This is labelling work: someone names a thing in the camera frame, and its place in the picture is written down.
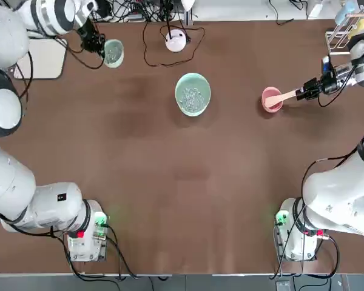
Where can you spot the grey floor socket box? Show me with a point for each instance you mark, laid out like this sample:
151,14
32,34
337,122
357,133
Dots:
283,285

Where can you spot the aluminium frame post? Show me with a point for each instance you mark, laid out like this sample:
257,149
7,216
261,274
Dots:
188,16

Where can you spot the white desk lamp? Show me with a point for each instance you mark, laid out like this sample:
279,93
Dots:
176,41

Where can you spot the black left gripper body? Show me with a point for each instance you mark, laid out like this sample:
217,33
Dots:
90,36

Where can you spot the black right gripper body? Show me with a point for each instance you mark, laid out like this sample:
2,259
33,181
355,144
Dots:
330,82

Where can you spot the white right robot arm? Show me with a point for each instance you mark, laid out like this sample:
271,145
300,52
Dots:
336,197

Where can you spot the large green bowl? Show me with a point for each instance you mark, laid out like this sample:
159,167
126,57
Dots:
193,95

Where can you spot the pink bowl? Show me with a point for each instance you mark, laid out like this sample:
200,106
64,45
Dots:
268,107

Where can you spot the white square tray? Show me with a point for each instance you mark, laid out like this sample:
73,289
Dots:
45,60

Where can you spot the small green bowl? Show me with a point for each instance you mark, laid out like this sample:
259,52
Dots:
114,53

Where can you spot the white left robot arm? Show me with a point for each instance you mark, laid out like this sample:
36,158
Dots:
9,182

